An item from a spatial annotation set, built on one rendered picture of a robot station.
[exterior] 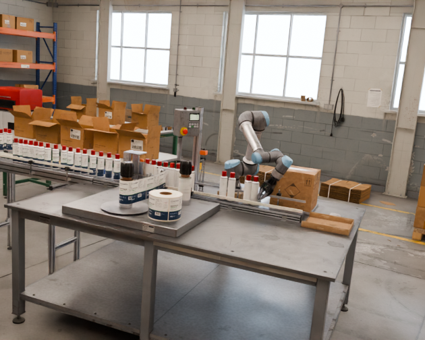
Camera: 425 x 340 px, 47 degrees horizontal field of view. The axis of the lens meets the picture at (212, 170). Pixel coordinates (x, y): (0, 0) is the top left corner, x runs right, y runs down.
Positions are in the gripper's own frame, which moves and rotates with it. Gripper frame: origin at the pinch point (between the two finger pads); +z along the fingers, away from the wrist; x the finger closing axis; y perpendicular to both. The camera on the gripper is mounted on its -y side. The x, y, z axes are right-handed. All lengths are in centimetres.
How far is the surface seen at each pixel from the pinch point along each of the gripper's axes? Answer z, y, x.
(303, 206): -9.4, -16.7, 26.4
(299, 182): -21.2, -16.6, 13.6
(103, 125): 107, -151, -209
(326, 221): -13.9, -7.4, 44.3
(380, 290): 39, -113, 120
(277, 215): -0.5, 5.9, 17.1
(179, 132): -1, 1, -75
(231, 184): 4.3, 3.4, -21.4
